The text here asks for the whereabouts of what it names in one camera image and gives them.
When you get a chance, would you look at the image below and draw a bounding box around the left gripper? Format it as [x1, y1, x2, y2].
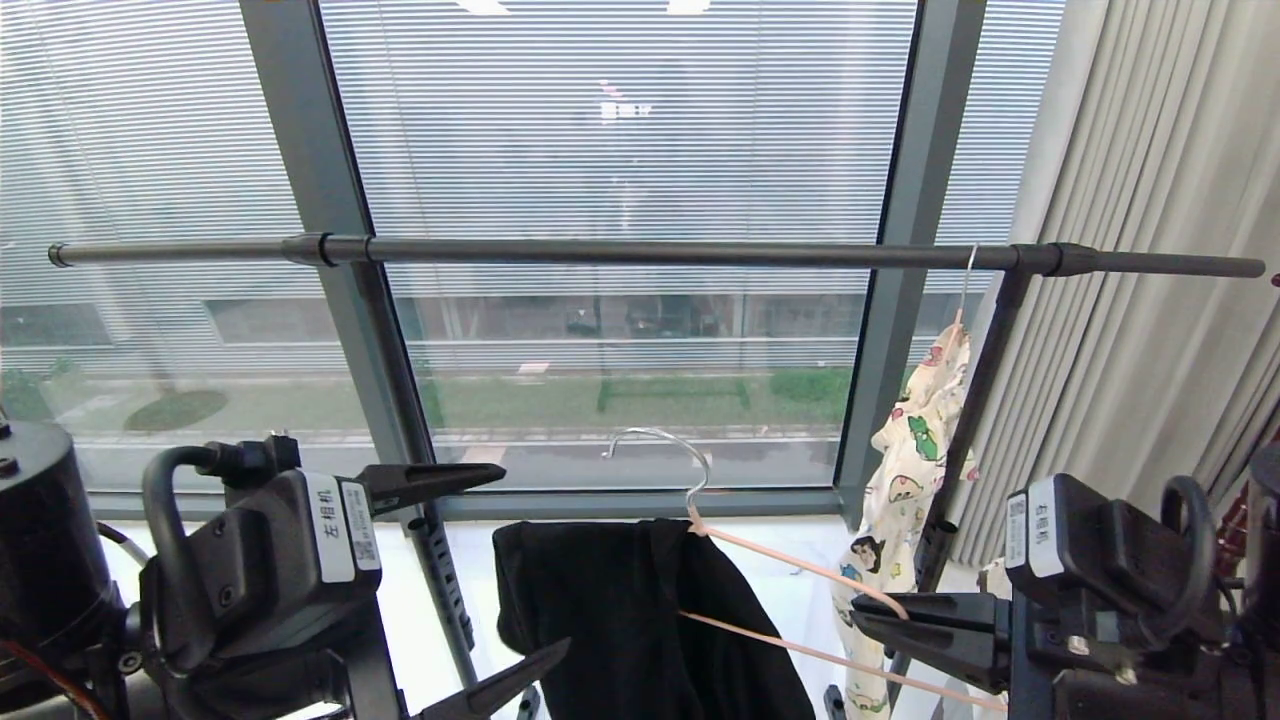
[130, 462, 571, 720]

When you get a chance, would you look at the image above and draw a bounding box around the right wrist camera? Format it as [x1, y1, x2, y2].
[1005, 473, 1226, 651]

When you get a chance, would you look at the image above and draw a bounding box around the black clothes rack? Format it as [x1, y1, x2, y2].
[48, 232, 1266, 720]

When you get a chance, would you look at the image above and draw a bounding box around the pink clothes hanger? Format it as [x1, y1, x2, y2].
[950, 245, 981, 331]
[602, 428, 1009, 713]

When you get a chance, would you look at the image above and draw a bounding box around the window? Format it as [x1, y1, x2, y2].
[0, 0, 1066, 521]

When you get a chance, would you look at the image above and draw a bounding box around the cream printed garment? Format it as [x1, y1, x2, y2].
[833, 322, 976, 716]

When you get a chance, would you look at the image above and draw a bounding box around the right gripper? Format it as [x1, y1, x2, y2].
[850, 592, 1280, 720]

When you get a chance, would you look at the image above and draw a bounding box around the black garment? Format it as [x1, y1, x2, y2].
[492, 518, 816, 720]

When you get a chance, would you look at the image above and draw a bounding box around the beige curtain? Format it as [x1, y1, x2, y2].
[945, 0, 1280, 571]

